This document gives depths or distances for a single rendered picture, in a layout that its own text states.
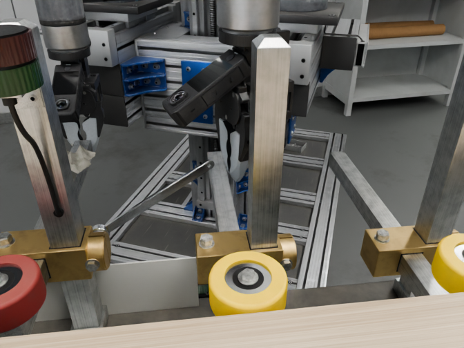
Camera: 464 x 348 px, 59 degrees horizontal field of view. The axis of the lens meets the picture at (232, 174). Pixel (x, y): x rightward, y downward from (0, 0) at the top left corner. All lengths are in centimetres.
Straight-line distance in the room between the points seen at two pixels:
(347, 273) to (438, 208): 120
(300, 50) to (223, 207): 44
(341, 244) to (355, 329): 152
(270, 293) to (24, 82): 29
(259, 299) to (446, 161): 31
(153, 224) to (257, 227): 115
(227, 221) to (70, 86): 35
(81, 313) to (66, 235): 14
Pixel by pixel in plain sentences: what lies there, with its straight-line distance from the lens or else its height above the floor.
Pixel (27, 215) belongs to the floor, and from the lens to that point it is 227.
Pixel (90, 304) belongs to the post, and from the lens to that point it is 62.
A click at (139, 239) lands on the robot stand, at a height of 21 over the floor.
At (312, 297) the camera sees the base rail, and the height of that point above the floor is 70.
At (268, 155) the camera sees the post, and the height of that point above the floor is 98.
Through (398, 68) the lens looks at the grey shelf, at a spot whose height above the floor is 19.
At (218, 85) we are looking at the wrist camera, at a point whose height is 105.
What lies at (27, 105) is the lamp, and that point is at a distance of 46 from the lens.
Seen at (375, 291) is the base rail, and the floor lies 70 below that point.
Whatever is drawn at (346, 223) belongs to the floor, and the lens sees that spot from 206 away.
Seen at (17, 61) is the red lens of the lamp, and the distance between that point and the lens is 40.
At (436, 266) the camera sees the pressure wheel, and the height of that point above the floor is 89.
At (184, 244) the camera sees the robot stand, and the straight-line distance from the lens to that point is 155.
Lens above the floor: 121
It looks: 31 degrees down
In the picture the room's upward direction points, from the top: straight up
